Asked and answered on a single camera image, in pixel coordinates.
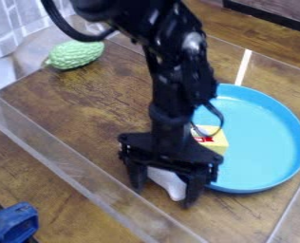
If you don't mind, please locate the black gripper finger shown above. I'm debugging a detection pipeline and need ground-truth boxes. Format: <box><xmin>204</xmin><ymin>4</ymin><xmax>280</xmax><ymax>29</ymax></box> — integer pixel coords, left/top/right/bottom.
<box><xmin>181</xmin><ymin>170</ymin><xmax>212</xmax><ymax>209</ymax></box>
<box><xmin>125</xmin><ymin>159</ymin><xmax>148</xmax><ymax>194</ymax></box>

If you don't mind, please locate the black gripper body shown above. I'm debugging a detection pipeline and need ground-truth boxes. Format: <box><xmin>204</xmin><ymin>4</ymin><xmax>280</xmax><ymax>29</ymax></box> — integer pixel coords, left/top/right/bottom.
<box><xmin>118</xmin><ymin>103</ymin><xmax>224</xmax><ymax>178</ymax></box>

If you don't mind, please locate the white wooden fish toy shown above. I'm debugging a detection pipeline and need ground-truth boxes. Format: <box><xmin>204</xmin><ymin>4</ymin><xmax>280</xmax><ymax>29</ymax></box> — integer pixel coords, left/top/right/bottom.
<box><xmin>148</xmin><ymin>167</ymin><xmax>188</xmax><ymax>201</ymax></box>

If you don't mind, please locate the yellow butter block toy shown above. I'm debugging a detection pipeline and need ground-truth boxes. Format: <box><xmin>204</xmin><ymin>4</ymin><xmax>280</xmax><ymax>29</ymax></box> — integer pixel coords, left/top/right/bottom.
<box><xmin>191</xmin><ymin>125</ymin><xmax>229</xmax><ymax>155</ymax></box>

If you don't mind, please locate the blue round plastic tray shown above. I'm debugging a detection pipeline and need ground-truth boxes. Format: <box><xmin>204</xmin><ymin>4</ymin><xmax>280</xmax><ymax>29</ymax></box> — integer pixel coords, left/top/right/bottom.
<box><xmin>193</xmin><ymin>84</ymin><xmax>300</xmax><ymax>194</ymax></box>

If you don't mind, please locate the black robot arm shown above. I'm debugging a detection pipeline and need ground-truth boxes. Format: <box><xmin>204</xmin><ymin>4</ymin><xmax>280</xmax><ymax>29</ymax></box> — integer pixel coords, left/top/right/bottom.
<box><xmin>70</xmin><ymin>0</ymin><xmax>223</xmax><ymax>206</ymax></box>

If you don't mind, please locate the clear acrylic barrier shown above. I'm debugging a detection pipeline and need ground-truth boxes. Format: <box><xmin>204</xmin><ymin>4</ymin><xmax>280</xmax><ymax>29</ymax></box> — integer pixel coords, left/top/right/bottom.
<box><xmin>0</xmin><ymin>98</ymin><xmax>208</xmax><ymax>243</ymax></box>

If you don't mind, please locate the green bumpy gourd toy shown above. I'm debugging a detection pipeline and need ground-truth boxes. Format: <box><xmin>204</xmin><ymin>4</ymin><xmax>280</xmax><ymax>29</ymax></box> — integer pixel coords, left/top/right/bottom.
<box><xmin>46</xmin><ymin>41</ymin><xmax>105</xmax><ymax>70</ymax></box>

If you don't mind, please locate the white checkered cloth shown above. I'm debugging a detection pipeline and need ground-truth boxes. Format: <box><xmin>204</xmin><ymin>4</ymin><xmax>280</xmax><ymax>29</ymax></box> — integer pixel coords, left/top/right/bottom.
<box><xmin>0</xmin><ymin>0</ymin><xmax>53</xmax><ymax>58</ymax></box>

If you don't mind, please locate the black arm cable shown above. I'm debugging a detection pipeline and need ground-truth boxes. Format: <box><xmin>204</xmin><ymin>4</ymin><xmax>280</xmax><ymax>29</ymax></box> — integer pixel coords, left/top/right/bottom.
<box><xmin>40</xmin><ymin>0</ymin><xmax>116</xmax><ymax>44</ymax></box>

